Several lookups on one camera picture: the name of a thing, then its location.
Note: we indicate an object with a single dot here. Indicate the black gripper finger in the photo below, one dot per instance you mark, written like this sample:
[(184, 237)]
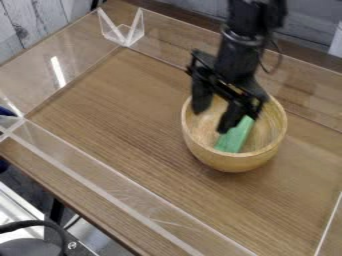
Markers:
[(202, 95), (231, 117)]

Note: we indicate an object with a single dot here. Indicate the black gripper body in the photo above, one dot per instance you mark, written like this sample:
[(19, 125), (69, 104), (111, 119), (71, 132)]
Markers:
[(230, 71)]

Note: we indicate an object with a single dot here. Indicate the green rectangular block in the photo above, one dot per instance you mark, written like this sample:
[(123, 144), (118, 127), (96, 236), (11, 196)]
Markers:
[(231, 141)]

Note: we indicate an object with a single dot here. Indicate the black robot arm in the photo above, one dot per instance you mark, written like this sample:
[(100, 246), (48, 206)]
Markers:
[(254, 18)]

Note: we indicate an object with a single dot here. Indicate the light wooden bowl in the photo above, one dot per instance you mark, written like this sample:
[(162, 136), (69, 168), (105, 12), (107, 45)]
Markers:
[(247, 146)]

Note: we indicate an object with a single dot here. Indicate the blue object at edge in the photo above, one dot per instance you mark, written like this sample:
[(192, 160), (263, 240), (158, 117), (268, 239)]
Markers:
[(7, 112)]

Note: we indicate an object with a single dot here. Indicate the black table leg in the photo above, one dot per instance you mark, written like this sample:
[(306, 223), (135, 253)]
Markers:
[(56, 211)]

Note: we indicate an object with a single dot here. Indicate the clear acrylic tray wall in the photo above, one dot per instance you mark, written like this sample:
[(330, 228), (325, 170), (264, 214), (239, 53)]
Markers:
[(105, 135)]

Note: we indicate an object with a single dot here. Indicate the black metal bracket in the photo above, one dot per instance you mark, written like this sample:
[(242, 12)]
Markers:
[(75, 247)]

